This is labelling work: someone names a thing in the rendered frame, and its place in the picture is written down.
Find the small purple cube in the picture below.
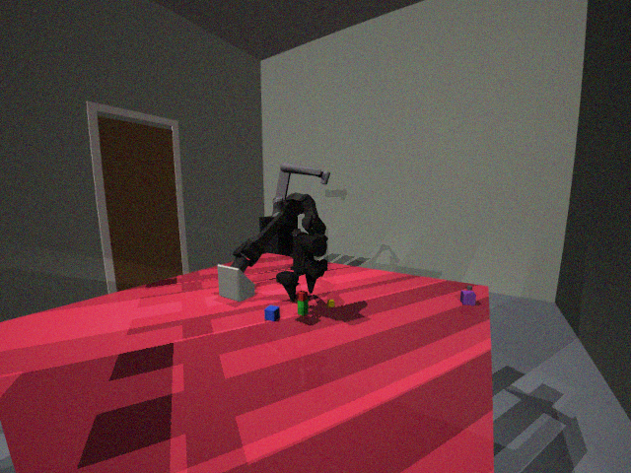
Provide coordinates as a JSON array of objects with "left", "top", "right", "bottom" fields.
[{"left": 460, "top": 291, "right": 476, "bottom": 305}]

